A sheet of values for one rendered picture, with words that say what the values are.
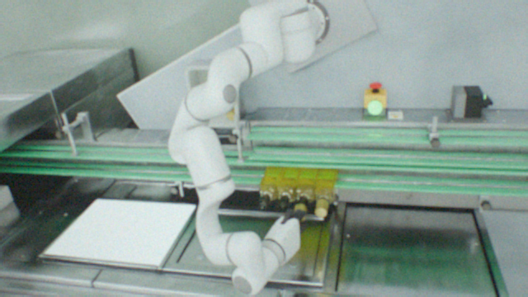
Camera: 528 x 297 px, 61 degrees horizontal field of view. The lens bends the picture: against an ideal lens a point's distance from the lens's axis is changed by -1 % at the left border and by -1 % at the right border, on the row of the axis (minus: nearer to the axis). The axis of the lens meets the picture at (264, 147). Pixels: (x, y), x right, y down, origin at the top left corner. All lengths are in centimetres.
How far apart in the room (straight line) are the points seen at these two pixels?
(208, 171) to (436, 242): 79
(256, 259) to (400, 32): 85
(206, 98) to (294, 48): 30
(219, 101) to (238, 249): 33
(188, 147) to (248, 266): 30
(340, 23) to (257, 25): 45
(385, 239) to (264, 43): 73
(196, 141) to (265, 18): 34
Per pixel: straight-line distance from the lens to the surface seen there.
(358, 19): 147
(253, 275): 105
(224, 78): 99
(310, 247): 138
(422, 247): 146
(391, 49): 152
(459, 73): 156
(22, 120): 189
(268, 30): 110
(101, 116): 229
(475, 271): 141
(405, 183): 151
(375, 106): 147
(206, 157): 97
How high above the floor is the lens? 221
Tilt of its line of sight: 59 degrees down
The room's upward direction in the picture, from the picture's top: 154 degrees counter-clockwise
